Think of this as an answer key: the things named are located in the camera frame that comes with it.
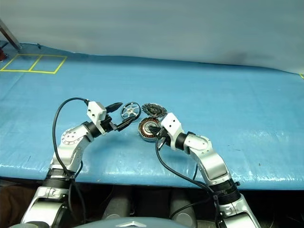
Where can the slanted metal pole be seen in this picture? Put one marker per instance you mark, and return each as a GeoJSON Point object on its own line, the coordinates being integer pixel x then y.
{"type": "Point", "coordinates": [9, 34]}

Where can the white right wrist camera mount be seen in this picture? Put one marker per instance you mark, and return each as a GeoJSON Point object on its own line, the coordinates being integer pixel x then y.
{"type": "Point", "coordinates": [172, 123]}

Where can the grey rounded shape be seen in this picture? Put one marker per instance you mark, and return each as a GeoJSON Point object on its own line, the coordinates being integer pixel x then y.
{"type": "Point", "coordinates": [117, 206]}
{"type": "Point", "coordinates": [183, 213]}

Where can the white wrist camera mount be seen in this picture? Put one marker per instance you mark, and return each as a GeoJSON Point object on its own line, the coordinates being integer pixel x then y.
{"type": "Point", "coordinates": [172, 123]}
{"type": "Point", "coordinates": [95, 110]}

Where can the yellow tape double square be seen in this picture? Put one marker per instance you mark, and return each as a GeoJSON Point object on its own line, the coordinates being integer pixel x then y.
{"type": "Point", "coordinates": [61, 64]}

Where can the red object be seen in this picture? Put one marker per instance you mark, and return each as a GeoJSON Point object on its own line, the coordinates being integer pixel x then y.
{"type": "Point", "coordinates": [2, 57]}

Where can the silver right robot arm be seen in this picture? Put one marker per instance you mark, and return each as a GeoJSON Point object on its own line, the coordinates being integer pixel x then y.
{"type": "Point", "coordinates": [211, 159]}

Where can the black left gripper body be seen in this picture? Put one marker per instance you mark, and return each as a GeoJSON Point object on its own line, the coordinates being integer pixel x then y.
{"type": "Point", "coordinates": [109, 126]}

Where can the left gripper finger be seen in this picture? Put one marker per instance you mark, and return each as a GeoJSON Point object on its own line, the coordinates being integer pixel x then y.
{"type": "Point", "coordinates": [115, 107]}
{"type": "Point", "coordinates": [126, 124]}

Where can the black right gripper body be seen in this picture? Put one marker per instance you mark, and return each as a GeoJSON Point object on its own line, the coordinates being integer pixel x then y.
{"type": "Point", "coordinates": [162, 135]}

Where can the round grey motor lid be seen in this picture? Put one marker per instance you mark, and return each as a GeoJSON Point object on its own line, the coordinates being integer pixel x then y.
{"type": "Point", "coordinates": [154, 109]}

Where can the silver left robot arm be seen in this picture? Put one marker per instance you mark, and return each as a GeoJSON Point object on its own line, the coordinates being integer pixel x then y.
{"type": "Point", "coordinates": [69, 152]}

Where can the blue plastic table cover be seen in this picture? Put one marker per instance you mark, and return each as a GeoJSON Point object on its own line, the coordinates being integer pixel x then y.
{"type": "Point", "coordinates": [190, 95]}

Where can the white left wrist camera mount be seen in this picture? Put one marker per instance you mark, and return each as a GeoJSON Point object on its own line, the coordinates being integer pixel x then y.
{"type": "Point", "coordinates": [95, 110]}

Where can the silver spoked rotor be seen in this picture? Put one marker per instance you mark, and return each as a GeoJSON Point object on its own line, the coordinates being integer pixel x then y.
{"type": "Point", "coordinates": [129, 112]}

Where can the grey robot torso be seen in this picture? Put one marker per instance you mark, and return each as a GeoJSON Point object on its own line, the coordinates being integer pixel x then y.
{"type": "Point", "coordinates": [107, 225]}

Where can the motor housing with copper windings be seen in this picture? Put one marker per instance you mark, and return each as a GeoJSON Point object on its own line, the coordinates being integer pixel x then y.
{"type": "Point", "coordinates": [145, 133]}

